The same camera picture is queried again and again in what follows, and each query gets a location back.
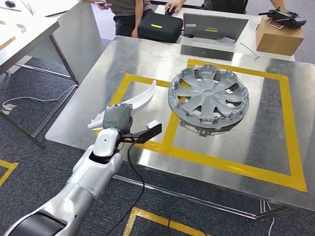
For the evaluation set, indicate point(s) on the grey laptop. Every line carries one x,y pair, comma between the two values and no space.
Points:
214,26

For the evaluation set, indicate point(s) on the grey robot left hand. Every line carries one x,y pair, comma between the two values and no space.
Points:
116,117

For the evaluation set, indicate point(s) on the yellow floor tape square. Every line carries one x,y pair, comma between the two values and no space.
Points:
147,215
10,166

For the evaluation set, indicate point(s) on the black computer mouse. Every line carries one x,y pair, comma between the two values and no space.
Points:
10,4

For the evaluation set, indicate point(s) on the steel workbench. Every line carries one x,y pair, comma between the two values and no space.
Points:
270,156

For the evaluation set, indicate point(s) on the black remote controller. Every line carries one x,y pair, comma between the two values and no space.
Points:
288,18

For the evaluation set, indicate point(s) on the white desk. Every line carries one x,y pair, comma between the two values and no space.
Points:
245,53

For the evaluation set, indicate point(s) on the person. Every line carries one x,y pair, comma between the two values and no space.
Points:
128,6
221,4

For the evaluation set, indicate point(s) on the black zip case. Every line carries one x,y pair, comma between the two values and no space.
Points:
159,27

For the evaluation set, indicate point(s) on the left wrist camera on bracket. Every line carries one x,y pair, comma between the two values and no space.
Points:
152,130

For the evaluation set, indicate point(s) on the grey plastic wheel cover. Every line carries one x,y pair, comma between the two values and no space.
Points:
209,97

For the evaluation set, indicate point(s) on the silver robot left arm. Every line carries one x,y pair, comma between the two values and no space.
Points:
93,176

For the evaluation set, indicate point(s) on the brown cardboard box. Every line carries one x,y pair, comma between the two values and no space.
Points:
278,40

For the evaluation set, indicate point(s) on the metal floor outlet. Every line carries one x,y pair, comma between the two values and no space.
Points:
8,109

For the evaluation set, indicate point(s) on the white curved plastic part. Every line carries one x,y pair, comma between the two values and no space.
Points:
143,97

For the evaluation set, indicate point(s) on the yellow tape frame on workbench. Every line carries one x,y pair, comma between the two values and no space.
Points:
221,164

